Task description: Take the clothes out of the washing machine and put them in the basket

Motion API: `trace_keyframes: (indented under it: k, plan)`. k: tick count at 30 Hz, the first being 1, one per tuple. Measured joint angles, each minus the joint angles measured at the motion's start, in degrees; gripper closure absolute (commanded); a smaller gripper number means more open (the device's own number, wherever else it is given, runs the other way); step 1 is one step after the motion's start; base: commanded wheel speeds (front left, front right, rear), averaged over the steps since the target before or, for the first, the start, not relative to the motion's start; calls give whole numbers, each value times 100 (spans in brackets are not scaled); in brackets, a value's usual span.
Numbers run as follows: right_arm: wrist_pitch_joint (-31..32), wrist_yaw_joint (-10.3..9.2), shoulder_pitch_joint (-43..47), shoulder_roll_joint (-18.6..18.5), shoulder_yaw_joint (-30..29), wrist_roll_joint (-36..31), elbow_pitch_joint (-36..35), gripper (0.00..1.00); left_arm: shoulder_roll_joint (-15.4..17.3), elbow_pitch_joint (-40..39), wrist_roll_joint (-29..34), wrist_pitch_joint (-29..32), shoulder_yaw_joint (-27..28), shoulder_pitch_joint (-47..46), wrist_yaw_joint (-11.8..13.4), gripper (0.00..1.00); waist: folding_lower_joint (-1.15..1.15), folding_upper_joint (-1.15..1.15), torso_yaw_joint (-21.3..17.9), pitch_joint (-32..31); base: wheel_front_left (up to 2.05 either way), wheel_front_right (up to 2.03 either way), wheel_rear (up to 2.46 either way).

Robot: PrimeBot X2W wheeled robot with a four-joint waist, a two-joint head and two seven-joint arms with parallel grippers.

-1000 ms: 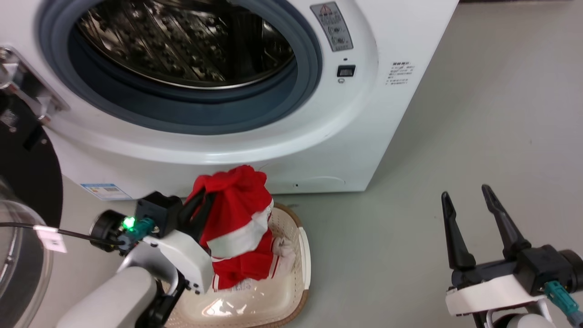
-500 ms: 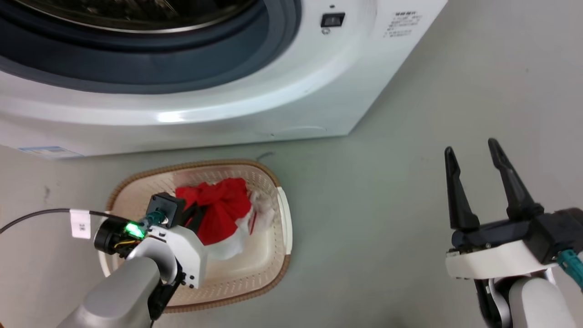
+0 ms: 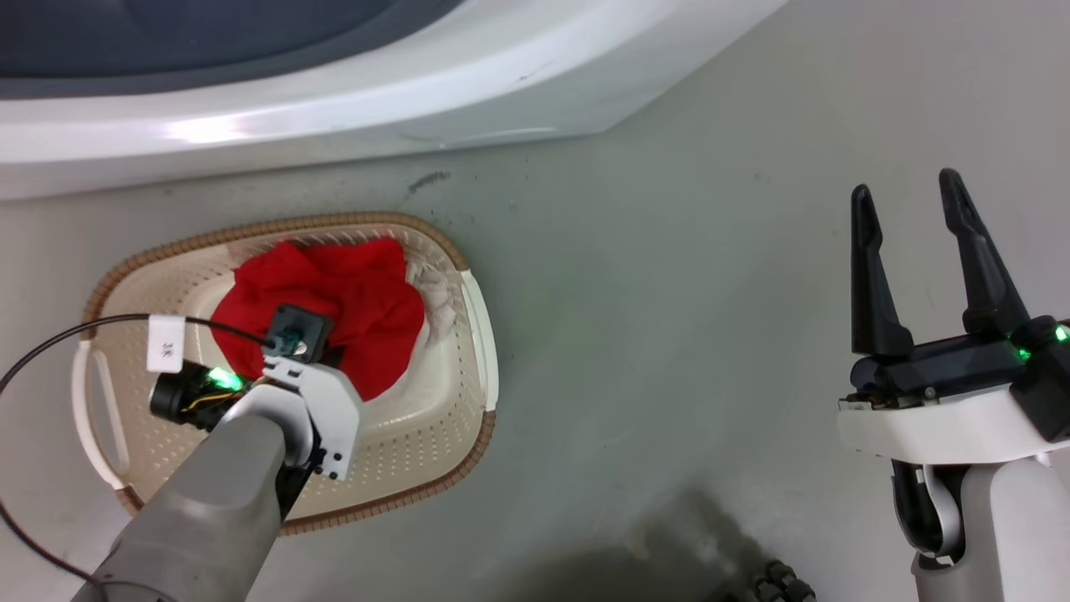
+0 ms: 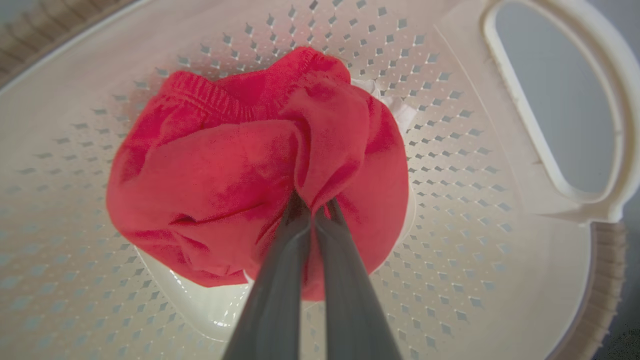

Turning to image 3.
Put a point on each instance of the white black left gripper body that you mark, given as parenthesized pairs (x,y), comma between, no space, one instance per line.
(330,410)

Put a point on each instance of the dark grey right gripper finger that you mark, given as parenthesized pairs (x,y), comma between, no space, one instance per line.
(985,267)
(873,284)

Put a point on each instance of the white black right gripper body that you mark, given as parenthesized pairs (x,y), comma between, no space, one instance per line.
(945,426)

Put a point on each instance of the red cloth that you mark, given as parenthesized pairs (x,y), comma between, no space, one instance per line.
(368,309)

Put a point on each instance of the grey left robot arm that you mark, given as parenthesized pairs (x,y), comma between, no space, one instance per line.
(201,518)

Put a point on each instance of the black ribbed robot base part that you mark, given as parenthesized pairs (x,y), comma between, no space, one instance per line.
(777,585)

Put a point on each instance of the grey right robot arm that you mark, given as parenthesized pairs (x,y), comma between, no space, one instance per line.
(1003,535)

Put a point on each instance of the beige perforated laundry basket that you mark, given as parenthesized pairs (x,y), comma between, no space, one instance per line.
(418,418)

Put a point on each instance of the grey cloth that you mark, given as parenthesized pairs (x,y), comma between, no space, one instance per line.
(436,293)

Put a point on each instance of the white washing machine door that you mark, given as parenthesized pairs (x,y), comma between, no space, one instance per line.
(418,100)

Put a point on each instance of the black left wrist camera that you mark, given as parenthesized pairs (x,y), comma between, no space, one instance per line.
(298,328)

